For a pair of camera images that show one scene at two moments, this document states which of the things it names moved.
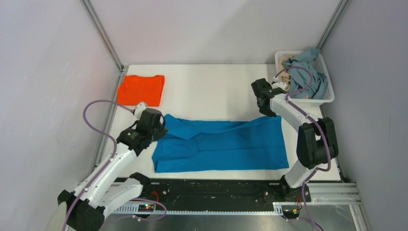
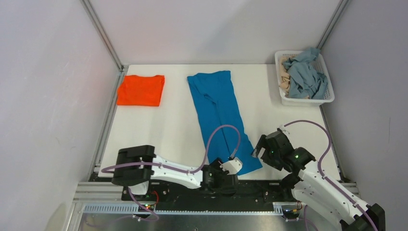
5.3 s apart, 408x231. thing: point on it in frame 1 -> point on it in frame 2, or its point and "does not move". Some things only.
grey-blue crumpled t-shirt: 299,78 does not move
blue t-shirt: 188,145 -> 216,106
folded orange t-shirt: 133,90 does not move
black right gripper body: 265,111 -> 272,158
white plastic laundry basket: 330,95 does not move
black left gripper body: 158,132 -> 215,165
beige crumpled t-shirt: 285,77 does not move
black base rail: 169,191 does not move
